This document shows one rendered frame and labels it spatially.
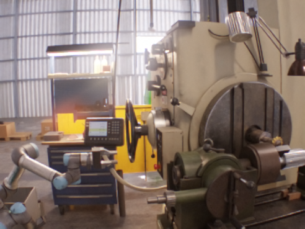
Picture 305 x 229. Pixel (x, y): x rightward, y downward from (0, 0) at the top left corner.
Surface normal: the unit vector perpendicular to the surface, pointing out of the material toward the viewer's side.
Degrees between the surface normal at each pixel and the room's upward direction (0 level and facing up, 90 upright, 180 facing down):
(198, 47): 90
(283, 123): 90
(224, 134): 90
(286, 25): 90
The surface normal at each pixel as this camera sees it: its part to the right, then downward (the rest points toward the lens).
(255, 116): 0.20, 0.09
